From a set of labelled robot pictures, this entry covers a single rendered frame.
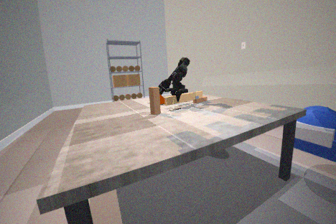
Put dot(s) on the long tan wooden rail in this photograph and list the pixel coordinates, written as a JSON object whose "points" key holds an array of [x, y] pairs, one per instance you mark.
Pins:
{"points": [[184, 97]]}

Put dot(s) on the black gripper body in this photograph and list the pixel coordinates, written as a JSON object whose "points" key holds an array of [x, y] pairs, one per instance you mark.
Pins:
{"points": [[176, 88]]}

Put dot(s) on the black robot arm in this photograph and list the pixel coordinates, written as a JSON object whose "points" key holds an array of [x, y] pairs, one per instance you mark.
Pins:
{"points": [[179, 73]]}

